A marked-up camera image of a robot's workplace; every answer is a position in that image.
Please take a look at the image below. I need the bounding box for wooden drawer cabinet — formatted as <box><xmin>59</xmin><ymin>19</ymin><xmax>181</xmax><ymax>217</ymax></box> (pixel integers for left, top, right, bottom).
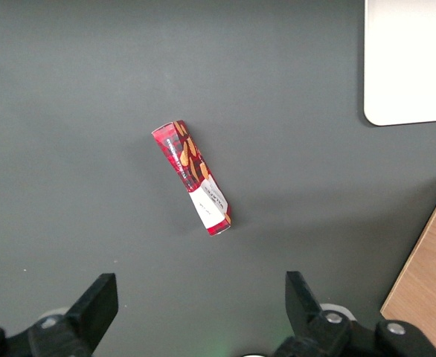
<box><xmin>379</xmin><ymin>170</ymin><xmax>436</xmax><ymax>357</ymax></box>

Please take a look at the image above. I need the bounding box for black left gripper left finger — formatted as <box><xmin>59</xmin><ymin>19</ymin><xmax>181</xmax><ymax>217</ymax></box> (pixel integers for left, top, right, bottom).
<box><xmin>0</xmin><ymin>273</ymin><xmax>119</xmax><ymax>357</ymax></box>

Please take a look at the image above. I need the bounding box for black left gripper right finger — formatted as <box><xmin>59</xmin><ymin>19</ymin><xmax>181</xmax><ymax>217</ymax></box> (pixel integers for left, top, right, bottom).
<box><xmin>272</xmin><ymin>271</ymin><xmax>436</xmax><ymax>357</ymax></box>

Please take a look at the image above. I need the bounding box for cream plastic tray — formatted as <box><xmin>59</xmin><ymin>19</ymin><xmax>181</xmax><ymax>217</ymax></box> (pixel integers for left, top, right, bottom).
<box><xmin>363</xmin><ymin>0</ymin><xmax>436</xmax><ymax>126</ymax></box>

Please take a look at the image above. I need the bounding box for red cookie box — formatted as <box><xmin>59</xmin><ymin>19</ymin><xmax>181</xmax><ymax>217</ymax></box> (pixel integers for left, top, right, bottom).
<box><xmin>151</xmin><ymin>120</ymin><xmax>233</xmax><ymax>238</ymax></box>

